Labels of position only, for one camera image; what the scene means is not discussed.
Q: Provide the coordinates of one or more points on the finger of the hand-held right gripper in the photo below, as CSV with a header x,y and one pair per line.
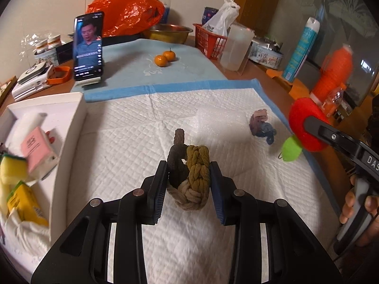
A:
x,y
333,137

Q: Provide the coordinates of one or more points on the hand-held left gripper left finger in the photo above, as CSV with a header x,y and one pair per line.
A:
x,y
155,196

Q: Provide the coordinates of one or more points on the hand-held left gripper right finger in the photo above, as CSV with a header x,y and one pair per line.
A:
x,y
218,196

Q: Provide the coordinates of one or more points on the red strawberry plush toy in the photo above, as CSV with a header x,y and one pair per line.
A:
x,y
299,112

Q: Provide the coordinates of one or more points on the white shallow cardboard box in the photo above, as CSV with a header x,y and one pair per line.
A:
x,y
69,153

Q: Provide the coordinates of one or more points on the pink tissue pack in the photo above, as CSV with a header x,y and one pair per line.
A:
x,y
37,151

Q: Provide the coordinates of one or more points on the yellow and green scrub sponge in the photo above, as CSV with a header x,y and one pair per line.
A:
x,y
11,168

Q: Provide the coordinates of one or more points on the white foam sheet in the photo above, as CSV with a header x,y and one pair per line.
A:
x,y
26,124

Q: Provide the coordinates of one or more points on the person's right hand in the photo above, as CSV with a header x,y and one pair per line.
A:
x,y
349,204

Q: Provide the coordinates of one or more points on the small clear plastic bottle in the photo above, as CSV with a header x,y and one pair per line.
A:
x,y
333,102

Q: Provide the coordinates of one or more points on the orange plastic bottle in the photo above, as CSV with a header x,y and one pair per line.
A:
x,y
334,74

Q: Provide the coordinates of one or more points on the blue hair clip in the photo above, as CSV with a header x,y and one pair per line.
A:
x,y
268,133

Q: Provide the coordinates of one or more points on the white quilted pad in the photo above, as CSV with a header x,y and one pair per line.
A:
x,y
133,130

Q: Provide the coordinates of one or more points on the purple scrunchie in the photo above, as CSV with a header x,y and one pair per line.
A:
x,y
257,119

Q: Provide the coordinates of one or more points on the teal spray can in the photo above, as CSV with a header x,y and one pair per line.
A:
x,y
300,50

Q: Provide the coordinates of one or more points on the round printed tin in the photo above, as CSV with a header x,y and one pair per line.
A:
x,y
265,56

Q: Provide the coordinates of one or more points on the yellow tissue pack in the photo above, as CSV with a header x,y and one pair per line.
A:
x,y
25,204

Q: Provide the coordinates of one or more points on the translucent plastic pitcher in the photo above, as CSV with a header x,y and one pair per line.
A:
x,y
235,50

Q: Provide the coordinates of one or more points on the white phone stand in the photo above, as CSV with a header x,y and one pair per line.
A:
x,y
88,82

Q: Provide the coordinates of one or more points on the tangerine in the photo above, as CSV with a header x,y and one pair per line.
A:
x,y
170,54
161,61

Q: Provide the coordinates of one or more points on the light blue mat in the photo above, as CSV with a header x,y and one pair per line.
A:
x,y
133,62

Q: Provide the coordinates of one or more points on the wooden framed glass door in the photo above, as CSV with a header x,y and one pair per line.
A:
x,y
275,3

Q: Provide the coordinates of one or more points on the pale yellow sponge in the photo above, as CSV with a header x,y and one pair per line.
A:
x,y
3,196

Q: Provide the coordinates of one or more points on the red plastic basket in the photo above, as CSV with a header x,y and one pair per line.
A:
x,y
210,44

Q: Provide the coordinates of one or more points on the metal bowl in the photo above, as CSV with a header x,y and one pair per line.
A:
x,y
168,34

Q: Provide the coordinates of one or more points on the white plastic bag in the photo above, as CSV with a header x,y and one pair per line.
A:
x,y
222,17

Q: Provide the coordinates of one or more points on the large white power bank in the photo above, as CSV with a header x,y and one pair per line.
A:
x,y
29,90

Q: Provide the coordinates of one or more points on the black smartphone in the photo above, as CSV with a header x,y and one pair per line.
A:
x,y
88,44

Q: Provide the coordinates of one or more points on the black tin box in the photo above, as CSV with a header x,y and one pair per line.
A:
x,y
65,51

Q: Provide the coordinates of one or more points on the small white power bank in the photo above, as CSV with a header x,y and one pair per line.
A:
x,y
34,73

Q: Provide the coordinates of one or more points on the oval printed tin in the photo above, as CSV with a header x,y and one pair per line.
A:
x,y
44,57

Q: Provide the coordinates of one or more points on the wooden tray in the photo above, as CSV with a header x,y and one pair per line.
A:
x,y
7,88

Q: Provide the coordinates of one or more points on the small orange-label bottle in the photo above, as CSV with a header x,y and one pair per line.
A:
x,y
54,41
41,46

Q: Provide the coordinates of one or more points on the orange plastic bag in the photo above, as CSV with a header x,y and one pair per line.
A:
x,y
124,9

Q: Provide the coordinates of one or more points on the clear plastic wrap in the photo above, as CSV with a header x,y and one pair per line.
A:
x,y
28,41

